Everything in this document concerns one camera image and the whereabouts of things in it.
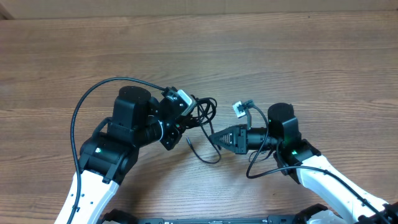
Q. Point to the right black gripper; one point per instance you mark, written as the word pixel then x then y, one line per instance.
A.
pixel 238 132

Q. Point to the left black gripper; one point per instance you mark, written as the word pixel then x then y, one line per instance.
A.
pixel 174 132

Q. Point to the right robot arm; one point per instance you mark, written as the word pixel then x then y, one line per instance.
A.
pixel 346 202

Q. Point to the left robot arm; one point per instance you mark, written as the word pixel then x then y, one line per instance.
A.
pixel 108 155

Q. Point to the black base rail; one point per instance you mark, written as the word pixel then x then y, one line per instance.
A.
pixel 214 221

